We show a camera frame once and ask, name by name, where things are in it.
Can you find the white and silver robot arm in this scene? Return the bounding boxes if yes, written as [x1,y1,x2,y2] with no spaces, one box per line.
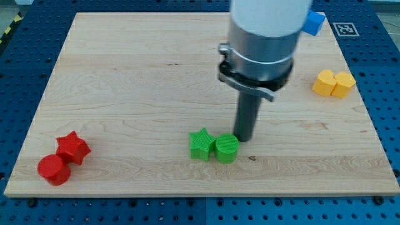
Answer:
[219,0,312,101]

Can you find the green star block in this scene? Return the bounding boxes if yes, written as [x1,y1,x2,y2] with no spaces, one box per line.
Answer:
[189,127,216,162]

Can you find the green circle block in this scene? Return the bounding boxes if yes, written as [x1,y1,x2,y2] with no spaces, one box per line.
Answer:
[215,134,240,164]

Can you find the red star block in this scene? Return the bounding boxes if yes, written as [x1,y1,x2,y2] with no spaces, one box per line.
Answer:
[56,131,91,165]

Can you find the red circle block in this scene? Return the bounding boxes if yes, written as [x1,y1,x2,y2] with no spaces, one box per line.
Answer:
[37,154,71,186]

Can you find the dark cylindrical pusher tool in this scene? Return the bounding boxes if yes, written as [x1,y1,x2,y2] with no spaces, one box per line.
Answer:
[234,92,261,142]

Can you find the wooden board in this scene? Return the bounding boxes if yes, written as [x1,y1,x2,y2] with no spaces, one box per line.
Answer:
[4,12,399,198]

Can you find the yellow heart block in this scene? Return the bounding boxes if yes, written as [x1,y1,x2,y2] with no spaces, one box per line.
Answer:
[312,69,337,96]

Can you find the blue cube block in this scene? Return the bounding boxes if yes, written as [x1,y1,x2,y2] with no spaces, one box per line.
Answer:
[302,10,326,36]

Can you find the yellow pentagon block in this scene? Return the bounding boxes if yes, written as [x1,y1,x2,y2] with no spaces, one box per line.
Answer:
[331,71,356,99]

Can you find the white fiducial marker tag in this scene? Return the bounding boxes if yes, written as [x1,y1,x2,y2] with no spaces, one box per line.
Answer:
[333,22,359,37]

